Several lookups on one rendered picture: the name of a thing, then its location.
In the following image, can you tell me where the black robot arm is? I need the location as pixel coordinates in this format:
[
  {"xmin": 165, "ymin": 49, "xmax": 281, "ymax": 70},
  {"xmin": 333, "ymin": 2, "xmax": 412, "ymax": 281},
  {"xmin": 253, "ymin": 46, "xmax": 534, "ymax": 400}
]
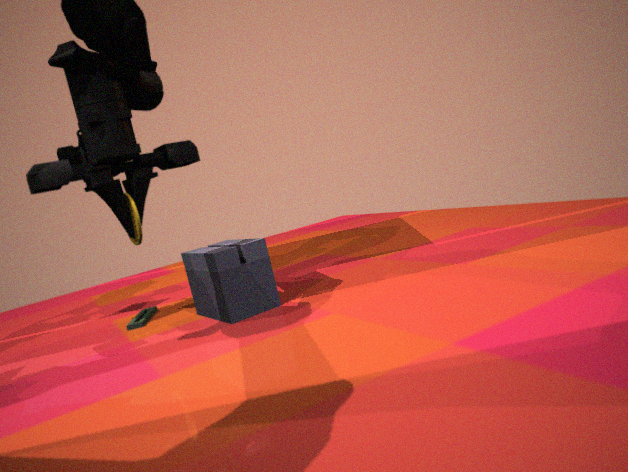
[{"xmin": 48, "ymin": 0, "xmax": 164, "ymax": 166}]

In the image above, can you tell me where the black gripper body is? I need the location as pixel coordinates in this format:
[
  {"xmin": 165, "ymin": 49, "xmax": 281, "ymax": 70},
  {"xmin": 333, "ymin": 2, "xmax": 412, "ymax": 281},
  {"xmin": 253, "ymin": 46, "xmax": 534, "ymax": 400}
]
[{"xmin": 26, "ymin": 101, "xmax": 200, "ymax": 195}]

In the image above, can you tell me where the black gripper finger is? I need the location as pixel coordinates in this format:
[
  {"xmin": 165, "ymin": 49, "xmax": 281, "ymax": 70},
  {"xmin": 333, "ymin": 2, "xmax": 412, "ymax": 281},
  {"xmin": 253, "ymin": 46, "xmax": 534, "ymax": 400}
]
[
  {"xmin": 122, "ymin": 172, "xmax": 159, "ymax": 226},
  {"xmin": 84, "ymin": 179, "xmax": 135, "ymax": 238}
]

